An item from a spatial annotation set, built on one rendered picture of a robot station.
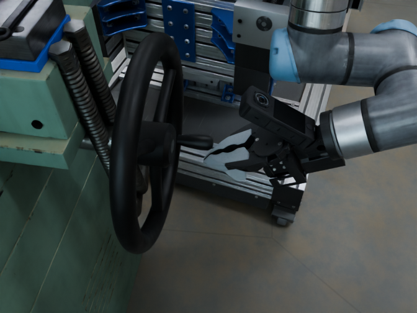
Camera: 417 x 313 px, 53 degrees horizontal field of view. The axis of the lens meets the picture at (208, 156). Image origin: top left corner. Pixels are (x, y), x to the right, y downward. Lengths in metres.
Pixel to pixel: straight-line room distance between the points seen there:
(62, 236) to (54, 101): 0.35
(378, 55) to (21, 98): 0.45
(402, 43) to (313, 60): 0.12
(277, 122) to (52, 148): 0.29
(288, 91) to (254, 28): 0.68
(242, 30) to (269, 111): 0.39
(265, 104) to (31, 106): 0.29
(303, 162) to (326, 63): 0.15
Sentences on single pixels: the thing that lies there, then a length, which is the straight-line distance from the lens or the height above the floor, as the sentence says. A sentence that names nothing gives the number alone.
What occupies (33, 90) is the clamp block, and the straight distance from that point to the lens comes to 0.47.
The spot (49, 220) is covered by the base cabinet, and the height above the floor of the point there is 0.65.
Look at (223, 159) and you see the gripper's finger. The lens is 0.64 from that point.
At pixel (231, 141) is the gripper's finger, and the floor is 0.74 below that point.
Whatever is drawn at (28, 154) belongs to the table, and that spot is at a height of 0.86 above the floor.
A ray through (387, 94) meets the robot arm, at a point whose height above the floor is 0.87.
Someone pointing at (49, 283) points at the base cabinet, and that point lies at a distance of 0.76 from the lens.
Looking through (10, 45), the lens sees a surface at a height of 0.99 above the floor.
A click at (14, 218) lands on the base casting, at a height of 0.74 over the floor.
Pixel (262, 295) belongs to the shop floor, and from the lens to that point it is 1.33.
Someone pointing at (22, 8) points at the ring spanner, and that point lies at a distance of 0.48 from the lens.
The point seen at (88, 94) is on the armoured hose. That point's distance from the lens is 0.50.
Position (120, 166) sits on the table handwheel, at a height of 0.90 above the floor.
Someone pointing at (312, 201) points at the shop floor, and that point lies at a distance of 1.52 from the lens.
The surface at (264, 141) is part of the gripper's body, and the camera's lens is 0.62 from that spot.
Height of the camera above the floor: 1.23
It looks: 50 degrees down
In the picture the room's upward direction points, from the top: straight up
